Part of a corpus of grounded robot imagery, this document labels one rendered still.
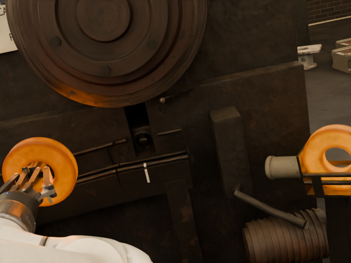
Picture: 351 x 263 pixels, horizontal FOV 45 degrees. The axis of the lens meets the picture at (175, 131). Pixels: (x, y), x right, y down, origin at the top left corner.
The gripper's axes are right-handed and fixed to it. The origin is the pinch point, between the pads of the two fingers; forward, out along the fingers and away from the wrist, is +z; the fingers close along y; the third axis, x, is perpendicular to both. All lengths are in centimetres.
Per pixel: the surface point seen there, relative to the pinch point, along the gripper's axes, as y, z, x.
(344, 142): 66, 0, -9
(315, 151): 61, 4, -12
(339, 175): 64, -1, -17
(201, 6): 42, 21, 23
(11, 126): -14.3, 29.5, 0.8
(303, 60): 173, 353, -94
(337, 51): 199, 327, -85
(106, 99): 14.6, 19.9, 5.5
